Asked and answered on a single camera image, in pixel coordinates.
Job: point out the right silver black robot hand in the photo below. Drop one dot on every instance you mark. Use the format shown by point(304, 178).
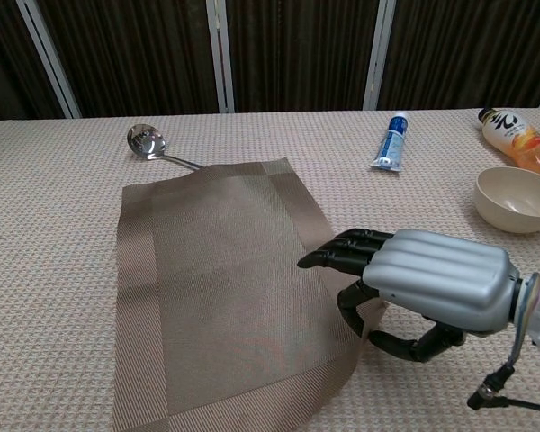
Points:
point(441, 279)

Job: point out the light brown bowl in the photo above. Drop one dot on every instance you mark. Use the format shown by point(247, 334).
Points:
point(499, 216)

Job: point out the brown woven placemat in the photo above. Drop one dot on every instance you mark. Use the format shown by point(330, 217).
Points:
point(229, 292)

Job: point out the blue white toothpaste tube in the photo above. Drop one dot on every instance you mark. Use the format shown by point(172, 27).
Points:
point(391, 144)

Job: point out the orange drink bottle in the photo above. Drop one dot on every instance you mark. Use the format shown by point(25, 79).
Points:
point(508, 130)

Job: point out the dark pleated curtain panel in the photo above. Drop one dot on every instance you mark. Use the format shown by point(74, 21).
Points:
point(468, 54)
point(4, 54)
point(135, 54)
point(297, 54)

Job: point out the beige woven tablecloth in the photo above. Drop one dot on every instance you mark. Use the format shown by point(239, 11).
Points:
point(49, 225)

